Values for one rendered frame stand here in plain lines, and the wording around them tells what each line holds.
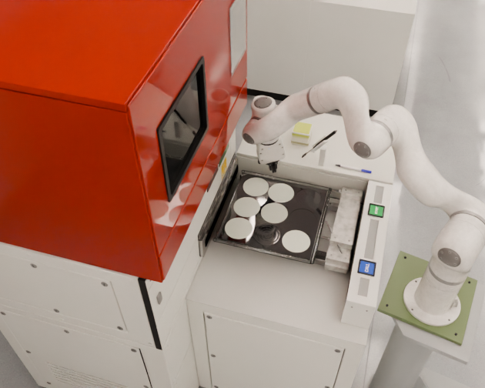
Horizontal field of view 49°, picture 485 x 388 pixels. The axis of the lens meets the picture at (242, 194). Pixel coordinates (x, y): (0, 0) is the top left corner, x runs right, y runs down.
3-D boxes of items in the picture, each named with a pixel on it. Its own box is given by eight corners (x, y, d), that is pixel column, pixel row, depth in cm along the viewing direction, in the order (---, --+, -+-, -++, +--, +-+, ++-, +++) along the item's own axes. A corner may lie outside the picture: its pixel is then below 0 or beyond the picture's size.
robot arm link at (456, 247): (473, 267, 170) (501, 218, 152) (449, 306, 159) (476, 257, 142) (438, 248, 175) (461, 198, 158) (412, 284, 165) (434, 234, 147)
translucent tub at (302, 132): (290, 144, 217) (291, 132, 212) (294, 132, 221) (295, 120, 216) (308, 148, 215) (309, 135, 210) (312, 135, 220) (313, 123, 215)
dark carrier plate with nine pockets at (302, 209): (216, 238, 193) (216, 237, 193) (243, 173, 215) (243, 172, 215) (309, 259, 186) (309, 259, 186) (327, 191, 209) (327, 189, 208)
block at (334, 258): (325, 262, 187) (326, 257, 185) (326, 255, 190) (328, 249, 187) (348, 267, 186) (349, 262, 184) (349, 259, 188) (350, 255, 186)
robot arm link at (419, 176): (456, 264, 158) (477, 232, 167) (489, 254, 148) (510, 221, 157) (349, 134, 157) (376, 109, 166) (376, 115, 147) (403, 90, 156)
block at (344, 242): (329, 245, 193) (330, 239, 190) (330, 238, 195) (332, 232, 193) (351, 249, 191) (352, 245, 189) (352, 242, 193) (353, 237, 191)
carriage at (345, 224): (323, 269, 189) (325, 264, 187) (340, 195, 213) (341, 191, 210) (346, 274, 187) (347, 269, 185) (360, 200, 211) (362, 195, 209)
